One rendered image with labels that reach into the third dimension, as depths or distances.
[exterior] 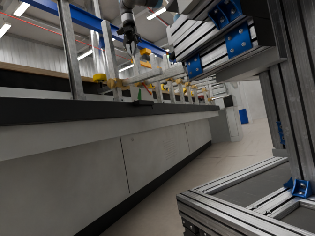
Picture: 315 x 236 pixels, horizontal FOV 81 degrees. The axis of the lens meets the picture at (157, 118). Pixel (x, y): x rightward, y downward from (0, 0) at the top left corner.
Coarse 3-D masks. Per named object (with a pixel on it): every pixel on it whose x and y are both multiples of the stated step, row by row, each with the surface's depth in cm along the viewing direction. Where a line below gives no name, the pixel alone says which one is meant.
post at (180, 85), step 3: (174, 66) 190; (180, 78) 190; (180, 84) 188; (180, 87) 188; (180, 90) 188; (180, 93) 188; (183, 93) 190; (180, 96) 188; (183, 96) 188; (180, 99) 188; (183, 99) 187; (183, 102) 187
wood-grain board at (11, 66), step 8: (0, 64) 72; (8, 64) 75; (16, 64) 77; (24, 72) 80; (32, 72) 83; (40, 72) 86; (48, 72) 89; (56, 72) 93; (88, 80) 110; (152, 88) 177; (192, 96) 283
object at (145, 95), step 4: (132, 88) 110; (136, 88) 114; (140, 88) 118; (144, 88) 123; (132, 92) 110; (136, 92) 114; (144, 92) 122; (148, 92) 126; (132, 96) 109; (136, 96) 113; (144, 96) 121; (148, 96) 125; (152, 96) 130; (132, 100) 108; (136, 100) 112; (148, 100) 124; (152, 100) 129
